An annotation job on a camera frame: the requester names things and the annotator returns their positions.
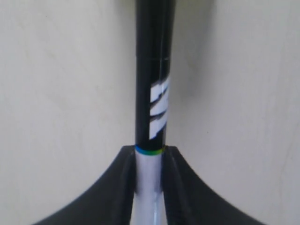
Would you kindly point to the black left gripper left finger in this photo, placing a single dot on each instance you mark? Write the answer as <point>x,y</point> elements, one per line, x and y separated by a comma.
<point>108,201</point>

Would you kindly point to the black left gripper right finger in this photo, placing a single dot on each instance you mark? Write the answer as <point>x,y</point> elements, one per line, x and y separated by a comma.
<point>190,201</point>

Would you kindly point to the black and white marker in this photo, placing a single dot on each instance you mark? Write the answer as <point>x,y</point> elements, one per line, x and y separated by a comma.
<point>154,31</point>

